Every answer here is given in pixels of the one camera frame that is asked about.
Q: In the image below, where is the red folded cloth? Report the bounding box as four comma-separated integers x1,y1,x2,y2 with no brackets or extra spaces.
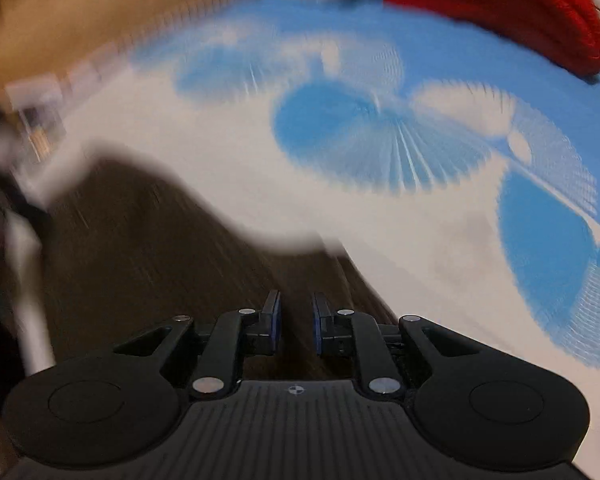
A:
377,0,600,77

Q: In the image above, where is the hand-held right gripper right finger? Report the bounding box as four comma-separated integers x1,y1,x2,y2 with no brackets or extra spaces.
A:
310,293,482,401

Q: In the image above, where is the blue white printed blanket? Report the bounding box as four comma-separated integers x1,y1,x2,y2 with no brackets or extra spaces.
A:
40,0,600,368

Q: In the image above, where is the brown cardboard box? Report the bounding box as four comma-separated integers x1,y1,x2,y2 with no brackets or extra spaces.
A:
0,0,243,108

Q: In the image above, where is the white pole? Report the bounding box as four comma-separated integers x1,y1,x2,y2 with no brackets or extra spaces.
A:
0,205,57,376

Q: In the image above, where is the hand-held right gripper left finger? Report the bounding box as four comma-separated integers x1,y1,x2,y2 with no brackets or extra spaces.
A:
113,289,283,402

